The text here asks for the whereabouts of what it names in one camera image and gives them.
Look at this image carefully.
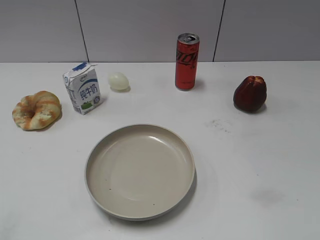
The dark red wax apple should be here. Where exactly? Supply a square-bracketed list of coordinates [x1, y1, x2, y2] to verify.
[233, 75, 267, 113]

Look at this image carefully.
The striped bagel bread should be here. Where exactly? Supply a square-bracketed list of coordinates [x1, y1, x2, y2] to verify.
[12, 90, 62, 131]

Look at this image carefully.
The beige round plate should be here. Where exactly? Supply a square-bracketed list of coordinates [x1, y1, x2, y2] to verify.
[84, 124, 196, 221]

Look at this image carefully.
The white blue milk carton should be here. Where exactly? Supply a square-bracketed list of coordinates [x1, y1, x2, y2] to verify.
[63, 62, 102, 115]

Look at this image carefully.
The red soda can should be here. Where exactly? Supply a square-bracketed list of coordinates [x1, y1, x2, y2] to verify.
[175, 33, 200, 91]

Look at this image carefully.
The white egg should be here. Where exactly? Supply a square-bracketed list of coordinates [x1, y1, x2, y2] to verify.
[108, 72, 130, 91]

